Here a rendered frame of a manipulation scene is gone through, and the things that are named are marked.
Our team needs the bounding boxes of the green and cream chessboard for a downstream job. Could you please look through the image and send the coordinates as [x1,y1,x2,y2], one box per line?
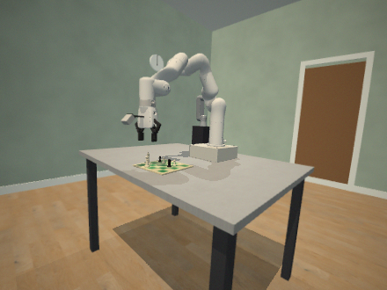
[133,159,193,176]

